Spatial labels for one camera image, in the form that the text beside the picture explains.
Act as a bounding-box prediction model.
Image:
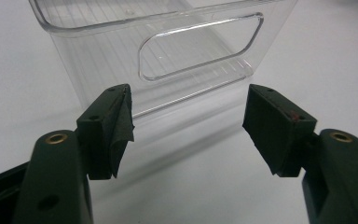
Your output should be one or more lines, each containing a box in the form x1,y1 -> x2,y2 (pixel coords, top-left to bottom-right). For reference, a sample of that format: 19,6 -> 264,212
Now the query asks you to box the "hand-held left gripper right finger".
241,83 -> 319,178

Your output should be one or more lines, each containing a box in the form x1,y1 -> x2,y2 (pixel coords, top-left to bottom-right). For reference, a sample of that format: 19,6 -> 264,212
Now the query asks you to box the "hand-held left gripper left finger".
76,82 -> 135,181

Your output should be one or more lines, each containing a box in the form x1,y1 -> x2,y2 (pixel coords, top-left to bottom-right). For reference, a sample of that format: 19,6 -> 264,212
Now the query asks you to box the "white table mat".
0,0 -> 358,224

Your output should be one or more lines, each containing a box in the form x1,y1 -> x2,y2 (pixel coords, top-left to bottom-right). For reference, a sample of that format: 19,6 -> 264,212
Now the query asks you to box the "clear plastic storage bin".
27,0 -> 299,120

